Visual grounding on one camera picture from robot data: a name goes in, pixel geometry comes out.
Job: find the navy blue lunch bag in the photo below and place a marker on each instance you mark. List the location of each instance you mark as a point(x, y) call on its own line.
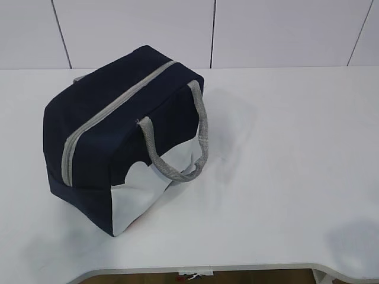
point(117, 138)

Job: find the white tape under table edge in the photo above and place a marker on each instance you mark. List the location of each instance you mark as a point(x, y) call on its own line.
point(190, 273)

